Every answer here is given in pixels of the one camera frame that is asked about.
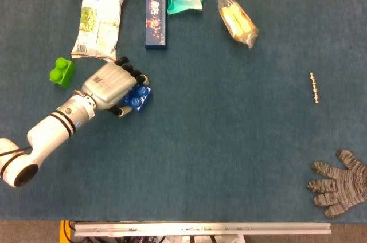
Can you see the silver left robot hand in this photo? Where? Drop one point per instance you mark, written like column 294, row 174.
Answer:
column 109, row 85

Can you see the blue four-stud building block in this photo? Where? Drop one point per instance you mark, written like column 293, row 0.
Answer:
column 140, row 98

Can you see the green two-stud building block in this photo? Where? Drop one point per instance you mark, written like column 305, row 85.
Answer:
column 64, row 75

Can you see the white snack bag green print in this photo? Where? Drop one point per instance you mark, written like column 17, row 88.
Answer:
column 97, row 25

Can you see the dark blue long box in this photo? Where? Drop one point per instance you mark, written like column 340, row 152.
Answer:
column 156, row 19

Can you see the teal felt table cover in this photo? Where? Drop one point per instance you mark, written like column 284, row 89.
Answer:
column 200, row 140

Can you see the clear bag of bread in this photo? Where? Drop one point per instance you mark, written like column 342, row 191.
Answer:
column 236, row 19

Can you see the small metal ridged rod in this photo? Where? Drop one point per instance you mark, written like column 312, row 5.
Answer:
column 314, row 87

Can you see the grey knit work glove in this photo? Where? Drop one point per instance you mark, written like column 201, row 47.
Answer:
column 344, row 185

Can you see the aluminium profile rail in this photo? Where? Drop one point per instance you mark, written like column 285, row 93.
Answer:
column 200, row 228

